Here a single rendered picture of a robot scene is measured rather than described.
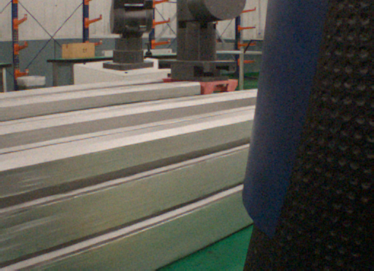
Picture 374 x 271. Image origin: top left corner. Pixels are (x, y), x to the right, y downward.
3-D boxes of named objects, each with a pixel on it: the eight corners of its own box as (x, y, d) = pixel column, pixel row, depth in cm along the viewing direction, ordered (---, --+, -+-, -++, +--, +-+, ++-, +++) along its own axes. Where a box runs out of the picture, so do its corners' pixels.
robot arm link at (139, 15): (138, 42, 104) (119, 42, 102) (139, 5, 101) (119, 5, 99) (146, 44, 96) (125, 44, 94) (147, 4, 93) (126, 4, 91)
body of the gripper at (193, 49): (206, 76, 50) (206, 19, 48) (155, 72, 57) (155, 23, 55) (238, 74, 54) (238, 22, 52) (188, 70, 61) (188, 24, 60)
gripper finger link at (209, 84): (204, 138, 51) (205, 66, 49) (169, 130, 56) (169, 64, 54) (237, 131, 56) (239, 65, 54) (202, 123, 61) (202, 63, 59)
